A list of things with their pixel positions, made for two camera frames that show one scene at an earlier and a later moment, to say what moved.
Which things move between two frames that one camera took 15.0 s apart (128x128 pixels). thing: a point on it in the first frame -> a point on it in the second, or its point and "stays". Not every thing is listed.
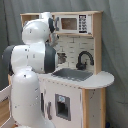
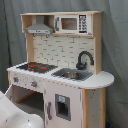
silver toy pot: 61,57 -> 71,75
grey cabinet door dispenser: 63,107 stays
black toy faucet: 82,66 stays
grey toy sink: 73,74 stays
